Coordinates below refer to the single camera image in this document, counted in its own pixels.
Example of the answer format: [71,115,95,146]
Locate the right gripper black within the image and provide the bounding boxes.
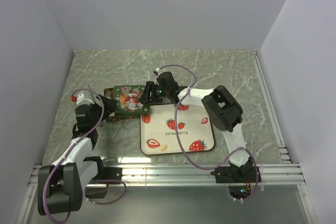
[139,81,170,104]

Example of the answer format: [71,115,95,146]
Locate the gold tin lid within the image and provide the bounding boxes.
[113,85,150,116]

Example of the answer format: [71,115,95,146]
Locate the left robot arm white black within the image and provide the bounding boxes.
[38,95,117,216]

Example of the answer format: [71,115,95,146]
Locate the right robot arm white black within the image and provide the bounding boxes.
[140,71,261,183]

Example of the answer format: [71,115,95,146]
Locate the green gold chocolate tin box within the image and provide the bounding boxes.
[104,88,140,123]

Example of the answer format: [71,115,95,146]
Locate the white oval chocolate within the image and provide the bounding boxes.
[159,144,167,152]

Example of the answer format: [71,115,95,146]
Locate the white strawberry tray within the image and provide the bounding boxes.
[140,104,215,155]

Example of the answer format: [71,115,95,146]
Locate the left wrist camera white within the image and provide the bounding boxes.
[71,90,95,106]

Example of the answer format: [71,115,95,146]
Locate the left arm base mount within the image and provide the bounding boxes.
[85,167,122,199]

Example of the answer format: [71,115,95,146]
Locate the aluminium rail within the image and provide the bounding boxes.
[28,163,307,187]

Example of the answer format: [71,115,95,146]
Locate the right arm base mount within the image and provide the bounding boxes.
[211,164,261,202]

